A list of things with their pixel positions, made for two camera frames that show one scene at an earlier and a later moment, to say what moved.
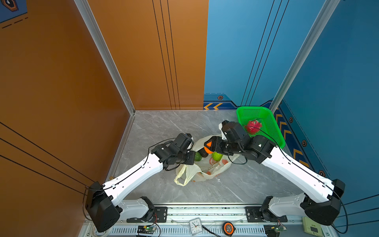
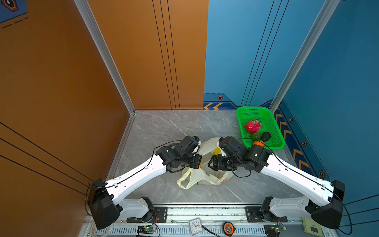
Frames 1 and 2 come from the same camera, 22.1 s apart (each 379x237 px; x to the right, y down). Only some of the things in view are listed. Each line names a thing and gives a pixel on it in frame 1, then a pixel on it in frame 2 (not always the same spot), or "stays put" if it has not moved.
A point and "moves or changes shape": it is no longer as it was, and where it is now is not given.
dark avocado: (203, 152) -> (265, 136)
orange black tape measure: (228, 228) stays put
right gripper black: (215, 145) -> (216, 163)
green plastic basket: (270, 127) stays put
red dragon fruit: (253, 126) stays put
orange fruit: (208, 151) moves or changes shape
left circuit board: (149, 229) stays put
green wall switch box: (310, 226) stays put
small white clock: (195, 226) stays put
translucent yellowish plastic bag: (207, 166) moves or changes shape
